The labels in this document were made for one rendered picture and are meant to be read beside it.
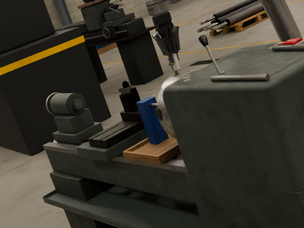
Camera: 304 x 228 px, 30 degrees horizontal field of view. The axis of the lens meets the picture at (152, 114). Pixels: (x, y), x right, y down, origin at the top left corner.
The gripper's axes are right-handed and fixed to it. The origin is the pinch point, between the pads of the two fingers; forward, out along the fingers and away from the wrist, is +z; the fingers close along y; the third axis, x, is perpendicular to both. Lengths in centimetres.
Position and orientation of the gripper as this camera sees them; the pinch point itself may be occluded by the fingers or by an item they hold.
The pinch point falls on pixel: (174, 62)
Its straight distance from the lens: 232.0
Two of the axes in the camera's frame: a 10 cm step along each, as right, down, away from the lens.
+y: -7.6, 3.7, -5.4
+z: 2.9, 9.3, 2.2
